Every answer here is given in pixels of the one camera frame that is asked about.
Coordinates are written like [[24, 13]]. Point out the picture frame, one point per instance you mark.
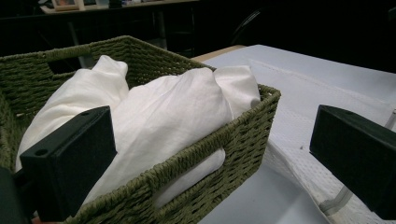
[[67, 3]]

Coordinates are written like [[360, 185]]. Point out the white cloth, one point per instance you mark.
[[168, 118], [299, 102]]

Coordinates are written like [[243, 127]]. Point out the green woven basket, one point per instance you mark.
[[243, 146]]

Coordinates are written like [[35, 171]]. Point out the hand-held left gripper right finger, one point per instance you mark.
[[358, 155]]

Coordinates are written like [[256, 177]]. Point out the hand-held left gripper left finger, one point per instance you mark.
[[71, 161]]

